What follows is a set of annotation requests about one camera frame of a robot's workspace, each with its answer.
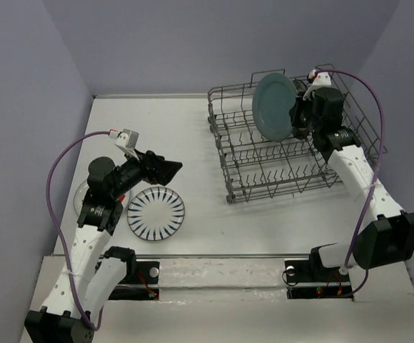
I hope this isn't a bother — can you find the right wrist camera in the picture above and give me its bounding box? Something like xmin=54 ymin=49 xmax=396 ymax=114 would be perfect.
xmin=303 ymin=69 xmax=332 ymax=101

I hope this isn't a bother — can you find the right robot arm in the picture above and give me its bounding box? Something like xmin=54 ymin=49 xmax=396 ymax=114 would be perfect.
xmin=290 ymin=86 xmax=414 ymax=280

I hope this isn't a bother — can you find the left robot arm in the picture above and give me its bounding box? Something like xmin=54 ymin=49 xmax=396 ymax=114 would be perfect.
xmin=24 ymin=151 xmax=183 ymax=342

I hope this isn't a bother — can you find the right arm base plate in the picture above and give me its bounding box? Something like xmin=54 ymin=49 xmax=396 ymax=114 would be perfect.
xmin=282 ymin=259 xmax=353 ymax=299

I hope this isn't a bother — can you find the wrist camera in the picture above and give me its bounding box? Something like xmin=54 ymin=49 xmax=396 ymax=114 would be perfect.
xmin=108 ymin=129 xmax=139 ymax=158
xmin=303 ymin=69 xmax=332 ymax=101

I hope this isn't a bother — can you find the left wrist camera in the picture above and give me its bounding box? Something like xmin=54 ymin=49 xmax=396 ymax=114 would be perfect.
xmin=108 ymin=129 xmax=139 ymax=158

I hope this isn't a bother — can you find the grey wire dish rack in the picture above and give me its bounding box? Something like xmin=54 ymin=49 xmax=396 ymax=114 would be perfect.
xmin=207 ymin=64 xmax=386 ymax=204

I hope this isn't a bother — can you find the blue striped white plate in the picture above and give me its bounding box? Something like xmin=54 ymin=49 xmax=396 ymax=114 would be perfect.
xmin=126 ymin=186 xmax=186 ymax=242

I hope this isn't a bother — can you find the brown rimmed cream plate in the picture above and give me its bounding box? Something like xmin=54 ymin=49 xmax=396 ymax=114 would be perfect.
xmin=292 ymin=79 xmax=308 ymax=140

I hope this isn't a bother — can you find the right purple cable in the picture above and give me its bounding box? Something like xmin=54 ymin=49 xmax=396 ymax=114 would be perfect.
xmin=317 ymin=69 xmax=387 ymax=299

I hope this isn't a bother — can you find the teal plate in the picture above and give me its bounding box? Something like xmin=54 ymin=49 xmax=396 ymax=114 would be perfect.
xmin=252 ymin=73 xmax=297 ymax=142

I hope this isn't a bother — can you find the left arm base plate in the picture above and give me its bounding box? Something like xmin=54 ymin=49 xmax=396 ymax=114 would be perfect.
xmin=108 ymin=260 xmax=160 ymax=301

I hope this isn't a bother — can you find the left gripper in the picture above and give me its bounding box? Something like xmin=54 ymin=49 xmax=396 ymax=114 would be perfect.
xmin=110 ymin=146 xmax=181 ymax=199

